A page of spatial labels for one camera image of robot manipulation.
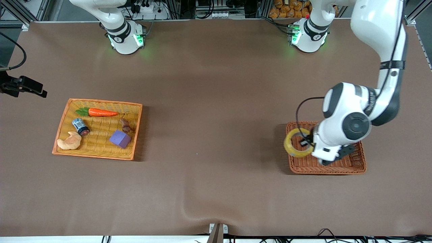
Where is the small blue white can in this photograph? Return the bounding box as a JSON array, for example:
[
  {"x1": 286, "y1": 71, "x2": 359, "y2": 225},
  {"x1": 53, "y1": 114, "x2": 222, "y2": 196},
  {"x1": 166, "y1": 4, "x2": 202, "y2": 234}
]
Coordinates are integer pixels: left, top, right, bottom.
[{"x1": 72, "y1": 118, "x2": 90, "y2": 136}]

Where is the toy croissant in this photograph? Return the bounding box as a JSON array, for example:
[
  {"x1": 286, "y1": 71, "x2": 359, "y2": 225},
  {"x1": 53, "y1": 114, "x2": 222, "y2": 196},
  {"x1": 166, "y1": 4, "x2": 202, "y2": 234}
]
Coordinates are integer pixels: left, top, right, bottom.
[{"x1": 57, "y1": 131, "x2": 82, "y2": 151}]

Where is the metal table clamp bracket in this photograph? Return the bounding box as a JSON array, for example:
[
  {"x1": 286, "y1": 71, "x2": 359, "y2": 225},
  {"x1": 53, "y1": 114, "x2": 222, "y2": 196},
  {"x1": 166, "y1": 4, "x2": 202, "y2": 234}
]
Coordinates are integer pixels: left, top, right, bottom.
[{"x1": 207, "y1": 223, "x2": 228, "y2": 243}]

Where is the black electronics box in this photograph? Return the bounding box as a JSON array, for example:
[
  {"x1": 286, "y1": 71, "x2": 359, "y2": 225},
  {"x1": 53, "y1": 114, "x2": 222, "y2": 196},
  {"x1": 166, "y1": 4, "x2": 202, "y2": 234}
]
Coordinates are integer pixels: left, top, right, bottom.
[{"x1": 196, "y1": 0, "x2": 226, "y2": 8}]

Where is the black cable bundle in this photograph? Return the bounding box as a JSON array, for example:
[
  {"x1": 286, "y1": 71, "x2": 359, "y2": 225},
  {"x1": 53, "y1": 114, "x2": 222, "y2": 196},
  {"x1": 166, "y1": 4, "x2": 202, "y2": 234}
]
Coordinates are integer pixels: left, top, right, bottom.
[{"x1": 229, "y1": 228, "x2": 432, "y2": 243}]

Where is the aluminium frame profile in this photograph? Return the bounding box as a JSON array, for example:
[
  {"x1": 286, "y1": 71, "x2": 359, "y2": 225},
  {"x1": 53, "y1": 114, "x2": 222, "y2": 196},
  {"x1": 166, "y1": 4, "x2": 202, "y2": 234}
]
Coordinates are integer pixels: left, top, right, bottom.
[
  {"x1": 7, "y1": 0, "x2": 51, "y2": 26},
  {"x1": 405, "y1": 0, "x2": 426, "y2": 24}
]

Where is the purple foam block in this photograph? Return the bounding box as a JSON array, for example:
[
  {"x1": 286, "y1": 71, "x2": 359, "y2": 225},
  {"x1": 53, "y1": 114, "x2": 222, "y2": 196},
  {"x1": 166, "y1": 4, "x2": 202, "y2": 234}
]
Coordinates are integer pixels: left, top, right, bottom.
[{"x1": 109, "y1": 130, "x2": 132, "y2": 149}]

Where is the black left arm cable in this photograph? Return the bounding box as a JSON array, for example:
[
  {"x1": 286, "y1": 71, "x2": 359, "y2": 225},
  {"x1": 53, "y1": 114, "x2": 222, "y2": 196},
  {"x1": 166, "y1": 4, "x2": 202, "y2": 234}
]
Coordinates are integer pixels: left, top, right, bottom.
[{"x1": 296, "y1": 17, "x2": 405, "y2": 144}]

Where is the brown table cover sheet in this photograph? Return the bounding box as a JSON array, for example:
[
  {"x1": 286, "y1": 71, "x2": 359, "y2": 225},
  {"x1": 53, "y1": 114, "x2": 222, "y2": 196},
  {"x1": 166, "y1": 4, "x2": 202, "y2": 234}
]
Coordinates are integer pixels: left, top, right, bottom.
[{"x1": 0, "y1": 19, "x2": 432, "y2": 237}]

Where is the small brown toy figure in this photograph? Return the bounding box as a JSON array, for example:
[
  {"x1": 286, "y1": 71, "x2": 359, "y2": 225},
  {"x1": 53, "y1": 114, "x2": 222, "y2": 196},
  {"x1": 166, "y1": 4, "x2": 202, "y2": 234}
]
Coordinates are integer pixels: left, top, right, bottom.
[{"x1": 119, "y1": 117, "x2": 133, "y2": 133}]

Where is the yellow tape roll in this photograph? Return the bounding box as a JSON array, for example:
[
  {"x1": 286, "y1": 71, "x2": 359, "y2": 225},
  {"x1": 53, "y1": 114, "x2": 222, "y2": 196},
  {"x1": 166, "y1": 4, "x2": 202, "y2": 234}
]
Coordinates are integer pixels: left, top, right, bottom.
[{"x1": 283, "y1": 128, "x2": 315, "y2": 158}]

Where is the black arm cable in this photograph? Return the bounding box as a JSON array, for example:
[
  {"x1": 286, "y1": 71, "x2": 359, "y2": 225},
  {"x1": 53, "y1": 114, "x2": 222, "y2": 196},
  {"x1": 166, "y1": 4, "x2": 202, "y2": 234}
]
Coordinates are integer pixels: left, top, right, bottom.
[
  {"x1": 0, "y1": 32, "x2": 27, "y2": 71},
  {"x1": 296, "y1": 17, "x2": 405, "y2": 144}
]

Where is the orange toy carrot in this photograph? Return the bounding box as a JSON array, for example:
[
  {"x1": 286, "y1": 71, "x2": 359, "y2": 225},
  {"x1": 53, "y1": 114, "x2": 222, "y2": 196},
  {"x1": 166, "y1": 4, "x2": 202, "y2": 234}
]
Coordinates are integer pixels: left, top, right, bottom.
[{"x1": 75, "y1": 107, "x2": 119, "y2": 117}]

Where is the white power strip with plugs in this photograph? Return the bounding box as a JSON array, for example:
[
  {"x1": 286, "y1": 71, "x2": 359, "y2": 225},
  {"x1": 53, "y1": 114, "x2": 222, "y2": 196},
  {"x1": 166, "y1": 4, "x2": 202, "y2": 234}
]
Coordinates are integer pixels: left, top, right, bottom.
[{"x1": 130, "y1": 0, "x2": 169, "y2": 20}]

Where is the brown wicker basket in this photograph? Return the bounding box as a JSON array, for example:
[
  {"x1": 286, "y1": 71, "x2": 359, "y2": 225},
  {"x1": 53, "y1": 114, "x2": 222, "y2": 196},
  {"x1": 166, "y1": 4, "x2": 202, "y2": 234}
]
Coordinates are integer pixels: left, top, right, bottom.
[{"x1": 286, "y1": 121, "x2": 368, "y2": 175}]

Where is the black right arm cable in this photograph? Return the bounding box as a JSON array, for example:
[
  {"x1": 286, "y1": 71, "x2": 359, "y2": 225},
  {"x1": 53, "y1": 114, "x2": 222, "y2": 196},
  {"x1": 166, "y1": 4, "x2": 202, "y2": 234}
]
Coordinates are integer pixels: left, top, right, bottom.
[{"x1": 0, "y1": 32, "x2": 27, "y2": 71}]

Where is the orange wicker tray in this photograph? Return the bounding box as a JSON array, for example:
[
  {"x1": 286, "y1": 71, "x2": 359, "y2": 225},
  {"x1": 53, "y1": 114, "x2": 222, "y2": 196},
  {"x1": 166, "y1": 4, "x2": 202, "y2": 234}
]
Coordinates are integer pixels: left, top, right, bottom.
[{"x1": 52, "y1": 98, "x2": 143, "y2": 161}]

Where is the bag of orange items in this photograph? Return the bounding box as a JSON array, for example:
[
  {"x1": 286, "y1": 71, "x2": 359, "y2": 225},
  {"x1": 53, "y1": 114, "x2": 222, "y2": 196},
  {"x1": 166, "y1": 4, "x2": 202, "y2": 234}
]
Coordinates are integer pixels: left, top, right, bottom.
[{"x1": 269, "y1": 0, "x2": 312, "y2": 19}]

